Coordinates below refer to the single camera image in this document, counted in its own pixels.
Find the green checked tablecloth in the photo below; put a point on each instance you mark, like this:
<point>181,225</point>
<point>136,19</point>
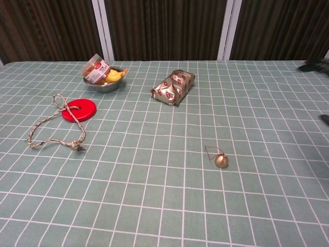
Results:
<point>164,195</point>

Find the dark brown blind panel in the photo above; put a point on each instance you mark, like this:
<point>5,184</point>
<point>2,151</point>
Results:
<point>164,28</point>
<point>282,28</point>
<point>48,28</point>

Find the stainless steel bowl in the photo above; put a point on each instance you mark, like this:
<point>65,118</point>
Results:
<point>108,87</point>

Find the red plastic disc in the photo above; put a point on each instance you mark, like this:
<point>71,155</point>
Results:
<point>83,112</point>

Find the white window frame post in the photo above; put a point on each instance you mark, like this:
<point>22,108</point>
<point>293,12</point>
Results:
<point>228,28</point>
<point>104,31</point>

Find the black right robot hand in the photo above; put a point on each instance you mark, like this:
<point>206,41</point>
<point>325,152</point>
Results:
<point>314,66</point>

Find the yellow rubber toy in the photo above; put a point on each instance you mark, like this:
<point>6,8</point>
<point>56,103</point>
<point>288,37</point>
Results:
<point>114,75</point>

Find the clear plastic snack jar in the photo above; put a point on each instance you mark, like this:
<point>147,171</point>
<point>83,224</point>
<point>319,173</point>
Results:
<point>95,70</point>

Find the gold foil snack package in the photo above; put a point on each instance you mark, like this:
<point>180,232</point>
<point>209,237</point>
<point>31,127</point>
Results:
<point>172,88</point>

